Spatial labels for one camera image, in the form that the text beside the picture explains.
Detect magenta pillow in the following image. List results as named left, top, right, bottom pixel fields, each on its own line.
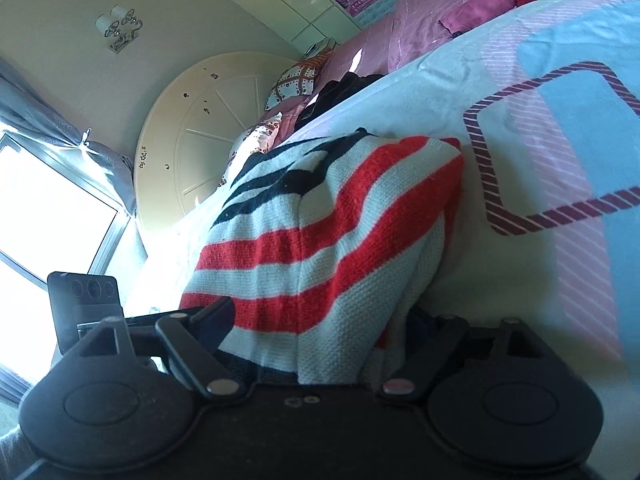
left=440, top=0, right=517, bottom=38

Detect window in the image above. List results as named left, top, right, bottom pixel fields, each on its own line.
left=0, top=129, right=127, bottom=403

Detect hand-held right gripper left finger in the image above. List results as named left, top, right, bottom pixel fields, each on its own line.
left=75, top=296, right=242, bottom=397

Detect white wall lamp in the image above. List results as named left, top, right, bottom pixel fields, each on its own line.
left=94, top=4, right=145, bottom=55

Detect checked pillow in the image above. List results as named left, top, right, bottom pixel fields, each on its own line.
left=264, top=56, right=328, bottom=112

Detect striped knit sweater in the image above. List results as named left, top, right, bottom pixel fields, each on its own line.
left=179, top=129, right=467, bottom=387

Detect cream round headboard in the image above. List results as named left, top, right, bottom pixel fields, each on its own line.
left=132, top=50, right=302, bottom=233

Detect grey curtain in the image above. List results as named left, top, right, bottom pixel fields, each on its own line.
left=0, top=56, right=139, bottom=217

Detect floral pillow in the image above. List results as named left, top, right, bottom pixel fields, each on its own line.
left=219, top=111, right=285, bottom=188

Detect pink bedsheet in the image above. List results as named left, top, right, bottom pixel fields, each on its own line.
left=272, top=0, right=621, bottom=143

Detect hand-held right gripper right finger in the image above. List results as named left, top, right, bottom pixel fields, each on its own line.
left=381, top=314, right=547, bottom=397

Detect dark cloth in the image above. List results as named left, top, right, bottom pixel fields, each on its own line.
left=294, top=72, right=387, bottom=132

